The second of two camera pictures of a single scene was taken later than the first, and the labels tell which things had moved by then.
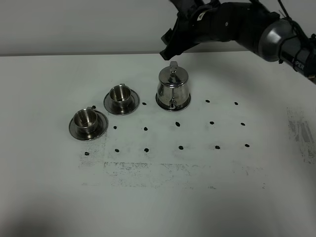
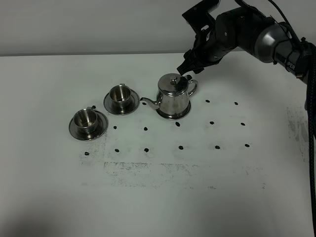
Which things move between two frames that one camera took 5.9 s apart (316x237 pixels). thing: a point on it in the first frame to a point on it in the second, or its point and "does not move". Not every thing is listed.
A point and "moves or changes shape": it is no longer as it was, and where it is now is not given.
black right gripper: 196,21 to 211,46
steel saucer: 177,107 to 174,116
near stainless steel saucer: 100,127 does not move
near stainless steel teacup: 85,120 does not move
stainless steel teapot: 173,91 moves or changes shape
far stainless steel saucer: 134,102 does not move
